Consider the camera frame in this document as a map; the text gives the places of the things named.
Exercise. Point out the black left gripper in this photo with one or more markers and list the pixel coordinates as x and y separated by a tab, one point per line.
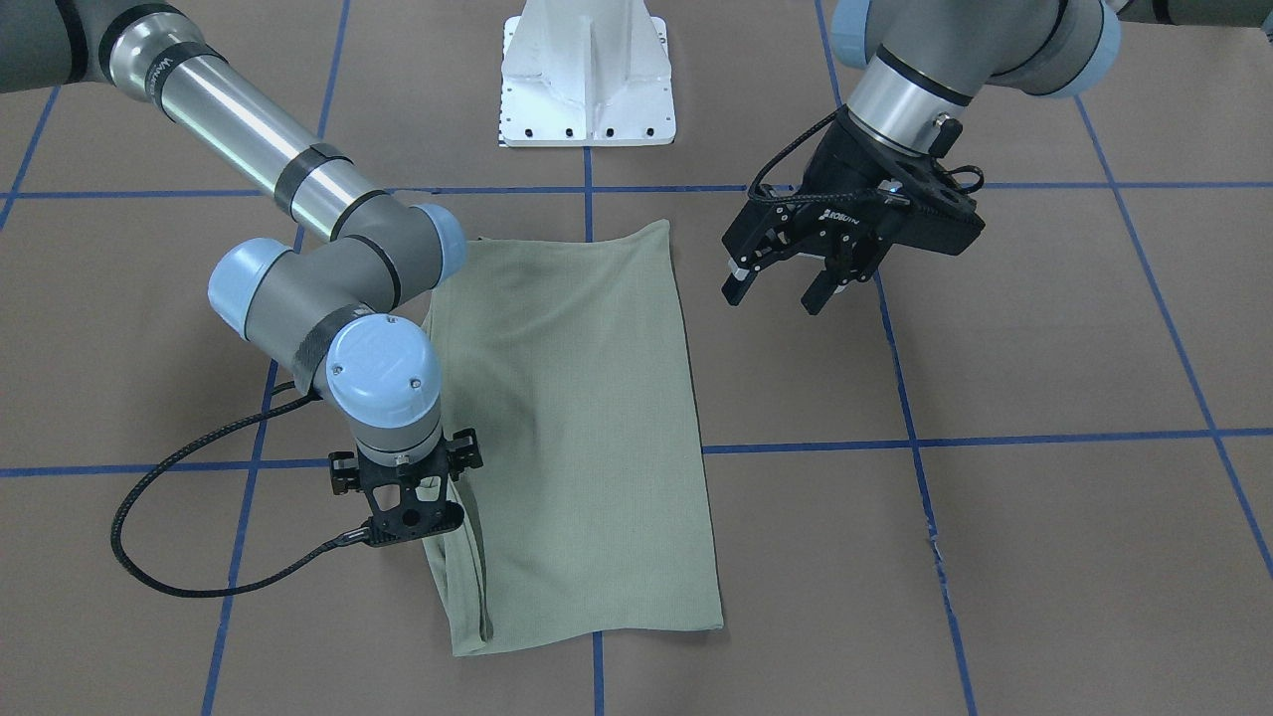
833	179

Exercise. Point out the olive green long-sleeve shirt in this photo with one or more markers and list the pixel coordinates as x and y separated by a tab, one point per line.
590	512

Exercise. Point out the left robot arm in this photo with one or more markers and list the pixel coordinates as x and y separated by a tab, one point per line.
921	58

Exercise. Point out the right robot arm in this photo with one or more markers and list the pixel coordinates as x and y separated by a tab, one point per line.
113	218

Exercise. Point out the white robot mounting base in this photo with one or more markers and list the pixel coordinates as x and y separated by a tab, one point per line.
585	74

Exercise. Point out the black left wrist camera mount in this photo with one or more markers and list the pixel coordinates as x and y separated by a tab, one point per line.
933	209

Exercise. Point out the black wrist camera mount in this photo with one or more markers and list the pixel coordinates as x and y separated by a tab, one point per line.
408	500
933	209

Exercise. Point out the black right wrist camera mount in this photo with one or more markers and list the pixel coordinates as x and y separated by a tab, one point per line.
408	500

